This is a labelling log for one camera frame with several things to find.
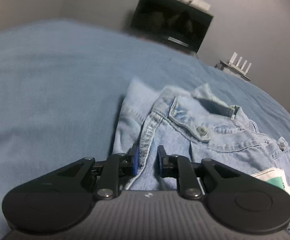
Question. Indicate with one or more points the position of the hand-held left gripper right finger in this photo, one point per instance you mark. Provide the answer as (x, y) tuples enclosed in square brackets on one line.
[(161, 160)]

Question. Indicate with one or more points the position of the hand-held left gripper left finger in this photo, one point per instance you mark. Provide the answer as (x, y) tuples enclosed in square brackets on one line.
[(135, 160)]

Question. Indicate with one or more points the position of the light blue denim jacket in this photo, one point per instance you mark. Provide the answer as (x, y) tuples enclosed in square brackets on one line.
[(217, 140)]

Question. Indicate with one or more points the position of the blue bed sheet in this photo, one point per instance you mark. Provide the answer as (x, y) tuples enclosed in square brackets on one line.
[(60, 85)]

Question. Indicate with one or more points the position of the small grey shelf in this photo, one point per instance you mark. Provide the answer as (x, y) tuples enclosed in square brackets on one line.
[(231, 70)]

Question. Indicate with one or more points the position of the white router with antennas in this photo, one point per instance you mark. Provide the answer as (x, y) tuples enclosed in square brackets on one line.
[(240, 63)]

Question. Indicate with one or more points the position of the black flat screen television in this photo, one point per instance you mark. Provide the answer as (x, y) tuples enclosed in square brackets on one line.
[(171, 22)]

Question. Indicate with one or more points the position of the white wall socket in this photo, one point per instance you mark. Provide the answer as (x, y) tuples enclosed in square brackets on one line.
[(196, 1)]

